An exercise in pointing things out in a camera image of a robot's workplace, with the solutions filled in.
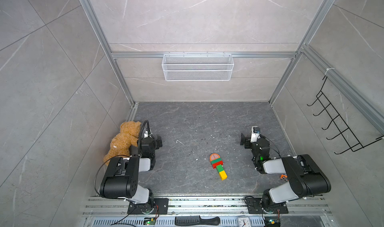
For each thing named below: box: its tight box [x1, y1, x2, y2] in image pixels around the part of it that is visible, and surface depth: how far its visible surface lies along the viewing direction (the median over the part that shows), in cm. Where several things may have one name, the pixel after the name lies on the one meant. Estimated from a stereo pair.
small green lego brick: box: [216, 164, 224, 173], surface depth 85 cm
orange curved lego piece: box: [209, 153, 221, 162], surface depth 90 cm
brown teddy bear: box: [103, 121, 142, 166], surface depth 89 cm
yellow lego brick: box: [219, 170, 228, 181], surface depth 83 cm
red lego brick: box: [212, 160, 224, 169], surface depth 87 cm
